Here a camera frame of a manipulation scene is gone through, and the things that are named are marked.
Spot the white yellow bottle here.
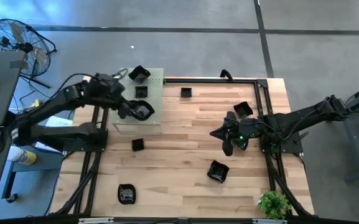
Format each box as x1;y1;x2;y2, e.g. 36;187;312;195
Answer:
7;145;37;166

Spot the silver aluminium bracket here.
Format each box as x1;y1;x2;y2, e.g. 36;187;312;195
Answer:
252;218;287;224
78;217;114;224

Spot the white paper sheet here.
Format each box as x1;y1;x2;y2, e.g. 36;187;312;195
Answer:
44;115;74;128

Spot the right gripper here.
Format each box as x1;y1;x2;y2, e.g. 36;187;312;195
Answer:
209;111;264;157

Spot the black arched bracket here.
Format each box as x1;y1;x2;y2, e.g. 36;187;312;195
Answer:
219;68;234;79

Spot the black rounded glossy plate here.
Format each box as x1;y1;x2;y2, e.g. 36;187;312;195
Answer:
231;138;250;152

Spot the green plant white pot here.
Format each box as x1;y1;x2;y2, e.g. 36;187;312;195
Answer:
257;190;293;220

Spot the pale green perforated shelf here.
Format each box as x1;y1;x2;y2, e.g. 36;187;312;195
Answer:
111;67;165;136

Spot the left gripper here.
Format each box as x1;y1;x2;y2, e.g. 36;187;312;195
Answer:
101;90;138;121

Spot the black floor fan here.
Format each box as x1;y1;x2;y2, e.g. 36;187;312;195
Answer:
0;17;58;90

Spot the small black square plate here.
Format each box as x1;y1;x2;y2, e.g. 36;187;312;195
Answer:
131;138;146;152
180;86;193;99
134;85;149;99

